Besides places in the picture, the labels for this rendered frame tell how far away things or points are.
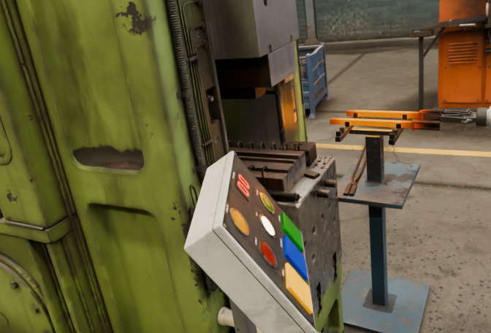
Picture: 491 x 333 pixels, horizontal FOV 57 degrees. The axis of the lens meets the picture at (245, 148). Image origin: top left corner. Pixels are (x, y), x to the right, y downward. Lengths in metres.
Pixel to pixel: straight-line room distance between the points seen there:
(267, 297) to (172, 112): 0.53
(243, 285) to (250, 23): 0.70
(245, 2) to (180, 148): 0.41
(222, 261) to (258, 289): 0.08
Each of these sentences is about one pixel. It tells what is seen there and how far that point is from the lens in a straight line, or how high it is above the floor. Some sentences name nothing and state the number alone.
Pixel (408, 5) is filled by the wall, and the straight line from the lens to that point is 8.87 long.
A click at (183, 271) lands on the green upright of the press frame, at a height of 0.82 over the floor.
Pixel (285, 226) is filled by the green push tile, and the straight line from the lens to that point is 1.03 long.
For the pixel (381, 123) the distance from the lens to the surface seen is 1.92.
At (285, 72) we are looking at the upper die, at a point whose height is 1.29.
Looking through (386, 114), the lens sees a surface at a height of 0.94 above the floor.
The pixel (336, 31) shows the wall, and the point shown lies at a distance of 9.22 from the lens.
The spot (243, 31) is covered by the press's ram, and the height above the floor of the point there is 1.44.
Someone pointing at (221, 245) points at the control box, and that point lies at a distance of 0.76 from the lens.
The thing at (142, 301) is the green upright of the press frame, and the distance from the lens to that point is 1.63.
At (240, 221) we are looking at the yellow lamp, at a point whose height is 1.17.
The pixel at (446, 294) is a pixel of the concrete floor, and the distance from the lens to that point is 2.51.
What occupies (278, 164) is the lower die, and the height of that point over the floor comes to 0.99.
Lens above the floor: 1.57
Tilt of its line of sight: 21 degrees down
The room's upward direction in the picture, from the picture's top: 8 degrees counter-clockwise
